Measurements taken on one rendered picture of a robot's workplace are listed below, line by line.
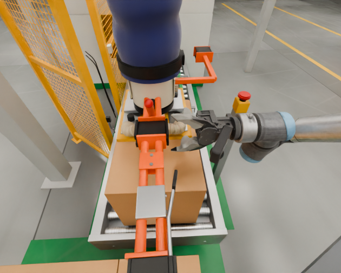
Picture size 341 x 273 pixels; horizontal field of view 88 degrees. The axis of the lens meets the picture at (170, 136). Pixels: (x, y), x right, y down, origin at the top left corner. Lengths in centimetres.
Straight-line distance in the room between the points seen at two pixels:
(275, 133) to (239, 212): 129
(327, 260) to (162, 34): 103
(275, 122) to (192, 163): 37
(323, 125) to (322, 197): 162
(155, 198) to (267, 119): 38
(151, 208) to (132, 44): 43
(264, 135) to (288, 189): 157
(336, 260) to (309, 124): 60
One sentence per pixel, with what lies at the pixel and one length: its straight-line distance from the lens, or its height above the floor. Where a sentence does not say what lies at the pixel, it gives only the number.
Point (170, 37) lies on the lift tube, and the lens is 57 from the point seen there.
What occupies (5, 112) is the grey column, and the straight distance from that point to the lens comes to 152.
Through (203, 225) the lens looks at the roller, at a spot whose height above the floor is 55.
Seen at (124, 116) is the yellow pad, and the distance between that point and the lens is 77.
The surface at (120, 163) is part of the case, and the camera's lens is 81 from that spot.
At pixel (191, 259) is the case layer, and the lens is 106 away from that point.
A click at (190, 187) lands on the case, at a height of 95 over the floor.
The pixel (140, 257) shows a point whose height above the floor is 124.
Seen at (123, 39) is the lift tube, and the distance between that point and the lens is 58.
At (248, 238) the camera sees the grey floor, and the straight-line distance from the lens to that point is 175.
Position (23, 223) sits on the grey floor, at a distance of 208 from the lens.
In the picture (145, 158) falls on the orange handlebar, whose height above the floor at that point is 123.
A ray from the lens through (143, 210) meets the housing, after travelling 39.
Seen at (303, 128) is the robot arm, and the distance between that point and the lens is 70.
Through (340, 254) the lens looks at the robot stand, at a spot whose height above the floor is 75.
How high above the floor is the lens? 159
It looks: 47 degrees down
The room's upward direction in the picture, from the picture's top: straight up
